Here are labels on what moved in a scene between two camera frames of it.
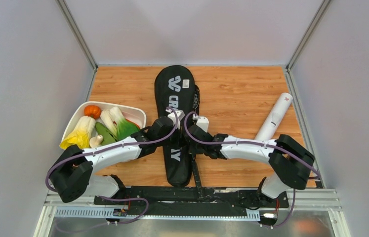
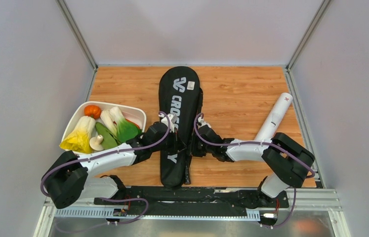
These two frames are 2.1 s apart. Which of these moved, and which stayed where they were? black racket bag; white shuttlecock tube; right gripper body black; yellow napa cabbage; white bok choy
Moved: black racket bag
Stayed: white bok choy; right gripper body black; yellow napa cabbage; white shuttlecock tube
